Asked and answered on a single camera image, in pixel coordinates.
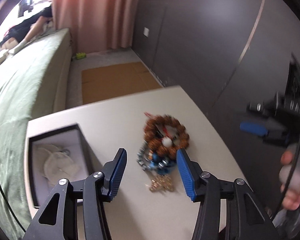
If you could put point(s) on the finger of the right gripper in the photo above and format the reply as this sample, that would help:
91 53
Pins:
253 128

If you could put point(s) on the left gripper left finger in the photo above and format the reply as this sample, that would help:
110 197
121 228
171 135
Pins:
100 187

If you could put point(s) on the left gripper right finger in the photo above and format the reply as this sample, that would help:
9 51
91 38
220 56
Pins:
244 219

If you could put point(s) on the black jewelry box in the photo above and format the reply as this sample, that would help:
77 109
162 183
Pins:
68 137

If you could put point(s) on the white fabric flower accessory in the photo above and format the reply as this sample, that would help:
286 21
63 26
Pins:
54 163

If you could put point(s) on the operator right hand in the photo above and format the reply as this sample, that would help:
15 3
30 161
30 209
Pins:
291 199

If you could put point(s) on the brown cardboard sheet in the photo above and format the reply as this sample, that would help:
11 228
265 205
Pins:
109 82

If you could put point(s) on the green bed cover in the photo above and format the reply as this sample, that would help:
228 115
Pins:
32 85

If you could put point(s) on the green toy block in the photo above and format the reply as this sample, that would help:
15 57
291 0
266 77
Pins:
80 56

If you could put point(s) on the pink curtain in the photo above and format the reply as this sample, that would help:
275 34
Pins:
96 25

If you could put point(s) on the person in black clothes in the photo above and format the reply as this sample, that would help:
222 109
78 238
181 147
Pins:
19 31

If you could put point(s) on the dark hanging clothes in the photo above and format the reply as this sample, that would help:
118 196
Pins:
24 6

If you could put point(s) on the white wall switch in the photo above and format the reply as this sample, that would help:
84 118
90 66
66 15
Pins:
146 32

